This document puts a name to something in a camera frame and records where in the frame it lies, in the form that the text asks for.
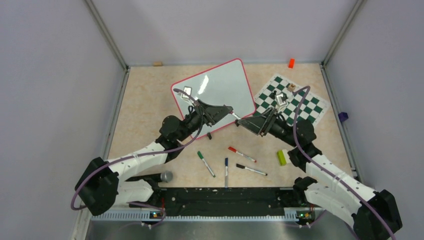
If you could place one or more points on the wooden cork piece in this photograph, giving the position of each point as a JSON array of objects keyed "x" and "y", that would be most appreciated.
[{"x": 157, "y": 64}]

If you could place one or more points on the blue cap whiteboard marker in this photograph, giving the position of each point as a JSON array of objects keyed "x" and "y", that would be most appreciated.
[{"x": 226, "y": 176}]

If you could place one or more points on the purple cap whiteboard marker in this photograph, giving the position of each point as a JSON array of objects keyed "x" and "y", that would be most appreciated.
[{"x": 235, "y": 115}]

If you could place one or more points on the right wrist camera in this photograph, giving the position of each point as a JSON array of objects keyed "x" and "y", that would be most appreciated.
[{"x": 281, "y": 101}]

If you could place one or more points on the purple block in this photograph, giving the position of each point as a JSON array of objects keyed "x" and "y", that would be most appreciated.
[{"x": 343, "y": 116}]

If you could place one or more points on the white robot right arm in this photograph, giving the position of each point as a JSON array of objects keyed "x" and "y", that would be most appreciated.
[{"x": 371, "y": 214}]

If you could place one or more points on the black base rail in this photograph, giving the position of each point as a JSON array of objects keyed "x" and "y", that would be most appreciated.
[{"x": 236, "y": 204}]

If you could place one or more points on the black grey microphone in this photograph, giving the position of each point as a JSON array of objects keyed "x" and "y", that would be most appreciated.
[{"x": 165, "y": 176}]

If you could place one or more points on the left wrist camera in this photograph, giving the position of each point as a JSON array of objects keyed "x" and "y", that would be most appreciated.
[{"x": 187, "y": 97}]

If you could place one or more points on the orange block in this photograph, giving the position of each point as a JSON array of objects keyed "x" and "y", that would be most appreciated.
[{"x": 291, "y": 63}]

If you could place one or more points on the black cap whiteboard marker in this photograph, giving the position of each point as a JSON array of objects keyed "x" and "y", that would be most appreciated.
[{"x": 240, "y": 166}]

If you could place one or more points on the black chess piece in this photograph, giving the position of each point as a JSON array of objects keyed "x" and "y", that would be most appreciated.
[{"x": 273, "y": 95}]

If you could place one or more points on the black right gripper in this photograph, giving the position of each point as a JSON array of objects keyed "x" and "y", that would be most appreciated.
[{"x": 258, "y": 124}]

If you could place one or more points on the wooden cube on chessboard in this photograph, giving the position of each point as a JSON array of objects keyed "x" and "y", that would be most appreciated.
[{"x": 291, "y": 87}]

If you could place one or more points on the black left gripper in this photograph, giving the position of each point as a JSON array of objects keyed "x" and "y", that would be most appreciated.
[{"x": 210, "y": 116}]

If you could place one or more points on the red cap whiteboard marker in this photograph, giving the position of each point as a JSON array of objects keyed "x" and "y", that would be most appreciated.
[{"x": 242, "y": 154}]

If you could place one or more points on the green cap whiteboard marker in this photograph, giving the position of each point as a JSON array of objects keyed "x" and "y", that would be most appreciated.
[{"x": 206, "y": 164}]

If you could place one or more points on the green white chessboard mat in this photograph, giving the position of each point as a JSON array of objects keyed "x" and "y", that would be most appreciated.
[{"x": 313, "y": 108}]

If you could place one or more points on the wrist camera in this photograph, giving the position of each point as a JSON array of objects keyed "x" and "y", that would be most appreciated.
[
  {"x": 281, "y": 101},
  {"x": 187, "y": 97}
]

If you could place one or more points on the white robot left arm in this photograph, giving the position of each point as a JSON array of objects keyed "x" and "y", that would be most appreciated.
[{"x": 105, "y": 183}]

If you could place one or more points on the green white toy brick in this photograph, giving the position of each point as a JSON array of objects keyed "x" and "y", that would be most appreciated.
[{"x": 283, "y": 157}]

